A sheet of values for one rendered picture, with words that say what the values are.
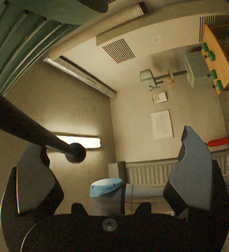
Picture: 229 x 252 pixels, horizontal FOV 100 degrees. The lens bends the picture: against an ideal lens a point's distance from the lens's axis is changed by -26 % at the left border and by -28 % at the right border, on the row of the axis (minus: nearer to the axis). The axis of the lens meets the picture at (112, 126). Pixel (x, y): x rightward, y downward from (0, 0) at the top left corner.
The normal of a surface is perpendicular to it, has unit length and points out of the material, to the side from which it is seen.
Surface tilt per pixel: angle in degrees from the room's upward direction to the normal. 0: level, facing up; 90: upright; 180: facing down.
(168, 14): 90
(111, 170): 90
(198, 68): 90
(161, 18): 90
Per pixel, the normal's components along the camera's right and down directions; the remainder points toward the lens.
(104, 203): -0.20, -0.14
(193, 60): -0.47, -0.11
